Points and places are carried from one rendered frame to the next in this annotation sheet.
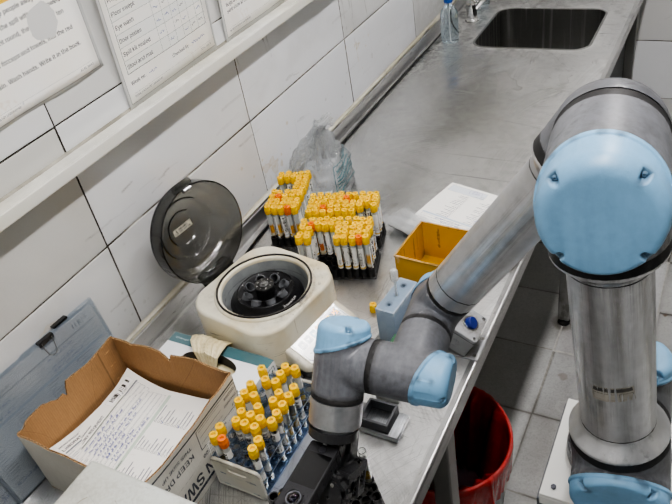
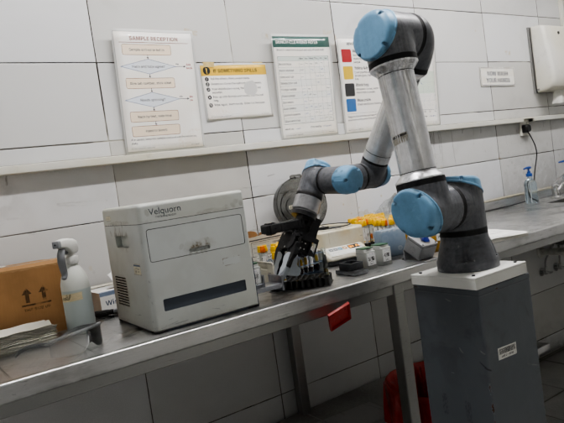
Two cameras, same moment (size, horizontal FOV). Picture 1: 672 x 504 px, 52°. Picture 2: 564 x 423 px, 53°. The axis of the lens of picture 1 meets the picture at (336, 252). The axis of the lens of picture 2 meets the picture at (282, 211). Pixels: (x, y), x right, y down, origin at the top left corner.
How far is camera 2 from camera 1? 1.20 m
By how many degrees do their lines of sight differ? 40
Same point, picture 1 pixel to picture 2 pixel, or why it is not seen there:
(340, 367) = (308, 174)
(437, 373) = (345, 168)
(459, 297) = (371, 149)
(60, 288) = not seen: hidden behind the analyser
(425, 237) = not seen: hidden behind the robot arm
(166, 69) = (305, 131)
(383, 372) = (324, 171)
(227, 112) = not seen: hidden behind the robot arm
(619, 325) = (393, 94)
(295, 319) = (329, 233)
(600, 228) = (369, 37)
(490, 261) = (380, 122)
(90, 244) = (244, 190)
